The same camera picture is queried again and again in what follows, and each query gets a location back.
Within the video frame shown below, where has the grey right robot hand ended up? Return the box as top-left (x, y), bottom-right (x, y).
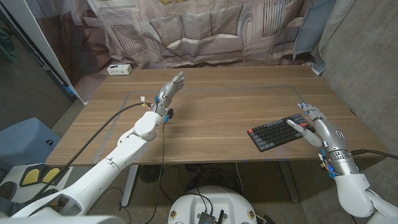
top-left (285, 103), bottom-right (348, 153)

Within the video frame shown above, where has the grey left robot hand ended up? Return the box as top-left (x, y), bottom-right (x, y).
top-left (152, 71), bottom-right (187, 118)

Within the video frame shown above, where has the black keyboard with red keys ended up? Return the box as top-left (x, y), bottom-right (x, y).
top-left (247, 113), bottom-right (315, 153)

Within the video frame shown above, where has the white power strip box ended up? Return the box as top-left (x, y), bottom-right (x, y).
top-left (106, 63), bottom-right (132, 76)

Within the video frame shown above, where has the white table leg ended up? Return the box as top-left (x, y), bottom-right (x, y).
top-left (278, 161), bottom-right (300, 203)
top-left (120, 164), bottom-right (139, 208)

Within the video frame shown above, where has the printed living room backdrop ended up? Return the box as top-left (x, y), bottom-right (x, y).
top-left (26, 0), bottom-right (357, 103)

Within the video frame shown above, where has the round black floor fan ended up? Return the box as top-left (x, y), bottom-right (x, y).
top-left (139, 164), bottom-right (160, 184)

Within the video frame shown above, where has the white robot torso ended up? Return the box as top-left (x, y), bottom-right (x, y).
top-left (167, 185), bottom-right (258, 224)

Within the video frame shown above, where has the black electronics module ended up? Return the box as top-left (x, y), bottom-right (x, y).
top-left (197, 210), bottom-right (225, 224)

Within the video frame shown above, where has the yellow foot pedal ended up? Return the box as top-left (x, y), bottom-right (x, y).
top-left (20, 167), bottom-right (40, 187)
top-left (41, 167), bottom-right (62, 184)

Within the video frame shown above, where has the blue plastic bin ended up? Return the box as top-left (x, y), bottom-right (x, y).
top-left (0, 117), bottom-right (62, 170)

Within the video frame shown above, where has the white upright panel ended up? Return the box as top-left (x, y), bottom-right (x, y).
top-left (0, 0), bottom-right (88, 105)

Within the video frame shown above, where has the white foot pedal board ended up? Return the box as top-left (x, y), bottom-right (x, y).
top-left (0, 164), bottom-right (74, 203)

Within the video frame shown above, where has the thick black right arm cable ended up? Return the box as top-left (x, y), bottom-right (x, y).
top-left (350, 149), bottom-right (398, 157)

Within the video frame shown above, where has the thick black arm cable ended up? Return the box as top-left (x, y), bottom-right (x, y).
top-left (350, 149), bottom-right (398, 157)
top-left (29, 101), bottom-right (153, 203)

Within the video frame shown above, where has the thin black hanging cable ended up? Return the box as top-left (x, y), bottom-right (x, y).
top-left (150, 121), bottom-right (167, 224)

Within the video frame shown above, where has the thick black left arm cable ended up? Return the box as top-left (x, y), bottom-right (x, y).
top-left (29, 101), bottom-right (153, 203)

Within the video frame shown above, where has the black floor cable bundle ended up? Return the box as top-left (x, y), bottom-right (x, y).
top-left (164, 163), bottom-right (245, 197)

